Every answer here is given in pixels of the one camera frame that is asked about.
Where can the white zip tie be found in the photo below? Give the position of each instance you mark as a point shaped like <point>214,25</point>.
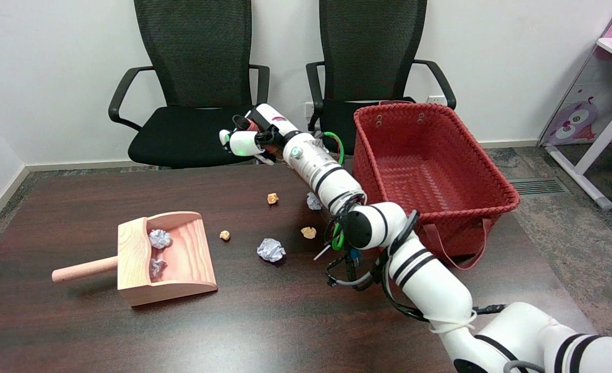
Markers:
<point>321,253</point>

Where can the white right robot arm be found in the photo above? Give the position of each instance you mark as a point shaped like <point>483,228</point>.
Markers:
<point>440,290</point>

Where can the black mesh office chair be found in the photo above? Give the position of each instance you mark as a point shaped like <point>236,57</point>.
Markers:
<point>368,52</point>
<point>197,52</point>

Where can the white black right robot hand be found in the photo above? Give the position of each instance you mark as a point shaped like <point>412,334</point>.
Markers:
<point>254,140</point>

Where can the red woven plastic basket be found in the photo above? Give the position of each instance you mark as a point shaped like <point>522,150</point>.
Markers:
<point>414,176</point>

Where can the white wall socket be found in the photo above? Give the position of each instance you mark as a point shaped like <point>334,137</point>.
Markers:
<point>435,99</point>
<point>309,110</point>

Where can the white paper ball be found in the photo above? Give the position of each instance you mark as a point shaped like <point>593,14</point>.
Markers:
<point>271,250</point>
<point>159,239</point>
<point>157,266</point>
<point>312,201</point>

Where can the pink owl print panel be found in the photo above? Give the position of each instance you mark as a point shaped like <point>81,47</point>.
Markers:
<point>575,122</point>

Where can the white metal desk frame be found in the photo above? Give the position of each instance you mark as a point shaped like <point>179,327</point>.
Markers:
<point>596,150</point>

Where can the metal floor vent grille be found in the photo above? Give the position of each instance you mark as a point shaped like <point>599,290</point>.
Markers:
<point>538,186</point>

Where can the orange paper ball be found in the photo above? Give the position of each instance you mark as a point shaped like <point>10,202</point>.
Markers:
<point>225,235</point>
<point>308,232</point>
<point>272,198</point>

